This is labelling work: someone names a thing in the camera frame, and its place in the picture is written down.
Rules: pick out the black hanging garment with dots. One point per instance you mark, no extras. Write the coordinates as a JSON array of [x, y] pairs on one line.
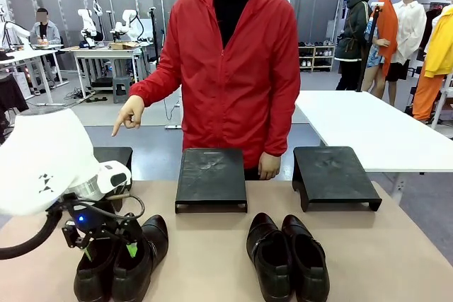
[[10, 97]]

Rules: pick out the figure in white shirt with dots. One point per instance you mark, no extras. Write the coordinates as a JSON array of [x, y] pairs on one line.
[[410, 29]]

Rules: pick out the person's right forearm red sleeve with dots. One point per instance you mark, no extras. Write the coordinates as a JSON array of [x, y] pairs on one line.
[[155, 84]]

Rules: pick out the white power strip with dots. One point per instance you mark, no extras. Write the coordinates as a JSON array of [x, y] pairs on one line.
[[51, 104]]

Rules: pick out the flat cardboard box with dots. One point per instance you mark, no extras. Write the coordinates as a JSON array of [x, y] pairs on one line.
[[122, 46]]

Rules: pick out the black shoe stand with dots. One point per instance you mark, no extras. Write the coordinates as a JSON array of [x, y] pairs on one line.
[[211, 178], [332, 178], [113, 156]]

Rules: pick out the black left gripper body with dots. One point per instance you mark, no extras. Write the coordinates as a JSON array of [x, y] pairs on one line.
[[102, 222]]

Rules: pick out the large white table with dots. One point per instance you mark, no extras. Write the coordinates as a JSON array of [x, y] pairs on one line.
[[375, 128]]

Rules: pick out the person's left forearm red sleeve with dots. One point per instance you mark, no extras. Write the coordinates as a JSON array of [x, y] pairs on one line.
[[283, 121]]

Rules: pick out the orange trousers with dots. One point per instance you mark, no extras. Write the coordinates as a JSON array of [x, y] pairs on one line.
[[426, 97]]

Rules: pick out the seated person grey jacket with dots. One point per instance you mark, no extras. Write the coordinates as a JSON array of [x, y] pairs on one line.
[[44, 31]]

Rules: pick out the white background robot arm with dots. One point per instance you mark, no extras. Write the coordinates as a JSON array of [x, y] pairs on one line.
[[129, 24], [88, 26], [14, 31]]

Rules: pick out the mannequin in dark jacket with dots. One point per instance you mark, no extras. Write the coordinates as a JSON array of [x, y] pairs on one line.
[[352, 29]]

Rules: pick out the white robot workbench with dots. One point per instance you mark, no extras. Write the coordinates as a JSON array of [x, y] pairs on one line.
[[106, 52]]

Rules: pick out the person's left hand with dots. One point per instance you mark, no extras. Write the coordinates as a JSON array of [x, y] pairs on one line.
[[269, 167]]

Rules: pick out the grey plastic stool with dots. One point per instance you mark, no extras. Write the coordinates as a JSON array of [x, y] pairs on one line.
[[124, 90]]

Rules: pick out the white desk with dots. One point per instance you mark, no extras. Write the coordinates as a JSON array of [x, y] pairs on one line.
[[24, 55]]

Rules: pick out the person's right hand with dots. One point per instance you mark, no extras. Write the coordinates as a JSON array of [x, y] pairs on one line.
[[131, 111]]

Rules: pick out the person in red jacket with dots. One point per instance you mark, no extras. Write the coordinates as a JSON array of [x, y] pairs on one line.
[[233, 79]]

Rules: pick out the yellow hoodie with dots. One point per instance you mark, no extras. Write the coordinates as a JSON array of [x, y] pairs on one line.
[[440, 47]]

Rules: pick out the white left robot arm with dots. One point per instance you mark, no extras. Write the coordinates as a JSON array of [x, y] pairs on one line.
[[42, 150]]

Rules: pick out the wooden shoe rack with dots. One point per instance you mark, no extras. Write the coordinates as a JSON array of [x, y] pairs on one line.
[[318, 58]]

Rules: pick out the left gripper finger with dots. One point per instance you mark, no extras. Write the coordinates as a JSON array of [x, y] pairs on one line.
[[87, 251], [132, 248]]

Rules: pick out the mannequin with orange cloth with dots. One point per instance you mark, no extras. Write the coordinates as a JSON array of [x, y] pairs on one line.
[[385, 26]]

